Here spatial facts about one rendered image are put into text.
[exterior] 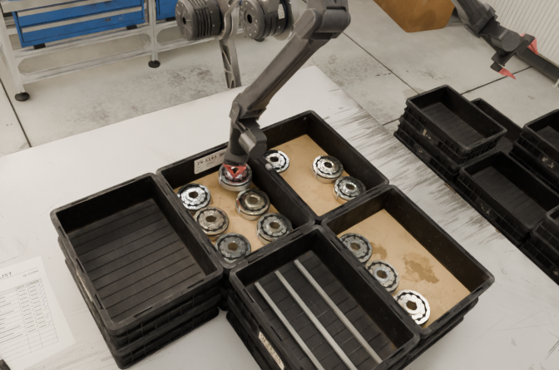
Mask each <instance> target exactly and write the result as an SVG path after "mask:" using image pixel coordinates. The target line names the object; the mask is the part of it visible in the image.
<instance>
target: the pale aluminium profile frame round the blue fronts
mask: <svg viewBox="0 0 559 370"><path fill-rule="evenodd" d="M71 1H76V0H10V1H8V0H0V6H1V7H0V55H1V57H2V59H3V61H4V63H5V65H6V68H7V70H8V72H9V74H10V76H11V78H12V80H13V82H14V86H15V88H16V91H17V94H16V95H15V99H16V100H17V101H26V100H27V99H28V98H29V97H30V96H29V94H28V93H27V92H25V91H24V87H23V84H27V83H30V82H34V81H40V80H44V79H48V78H51V77H55V76H61V75H65V74H68V73H73V72H79V71H82V70H86V69H90V68H93V67H100V66H104V65H107V64H111V63H115V62H121V61H125V60H129V59H132V58H136V57H143V56H146V55H150V59H151V61H149V62H148V66H149V67H151V68H157V67H159V66H160V65H161V64H160V62H158V61H156V60H158V56H157V53H158V52H163V51H167V50H170V49H175V48H178V47H184V46H189V45H192V44H196V43H199V42H206V41H209V40H213V39H214V38H213V37H207V38H203V39H199V40H195V41H187V40H186V39H185V38H181V39H176V40H173V41H169V42H163V43H160V42H158V41H157V40H156V36H157V34H158V33H159V32H160V31H161V30H162V29H164V28H168V27H175V26H177V22H176V17H168V18H166V19H165V20H160V21H157V22H156V11H155V7H156V2H155V0H146V3H145V4H144V9H146V13H147V14H146V13H145V23H144V24H141V25H138V24H136V25H131V26H127V27H124V28H121V29H116V30H112V31H108V32H100V33H96V34H92V35H88V36H84V37H76V38H72V39H67V40H63V41H59V42H52V43H48V44H45V43H42V44H37V45H33V47H27V48H23V49H19V50H15V51H13V50H12V45H11V42H10V39H9V36H8V35H12V34H16V33H17V29H16V28H10V29H7V28H6V26H8V25H13V24H15V22H14V19H13V16H11V17H3V15H2V13H5V12H14V11H18V10H23V9H29V8H34V7H42V6H47V5H52V4H57V3H62V2H71ZM144 1H145V0H144ZM1 9H2V10H1ZM133 35H137V36H138V37H139V38H140V39H141V41H142V42H143V43H144V44H145V46H143V47H140V48H137V49H133V50H129V51H125V52H118V53H115V54H111V55H107V56H103V57H97V58H92V59H89V60H85V61H81V62H74V63H71V64H66V65H63V66H59V67H53V68H48V69H45V70H41V71H37V72H30V73H24V72H21V71H19V70H18V67H17V66H18V64H19V63H20V62H21V61H22V60H23V59H24V58H29V57H35V56H40V55H43V54H48V53H52V52H59V51H63V50H67V49H71V48H75V47H82V46H86V45H91V44H94V43H98V42H105V41H110V40H114V39H117V38H122V37H129V36H133ZM147 35H148V36H147Z"/></svg>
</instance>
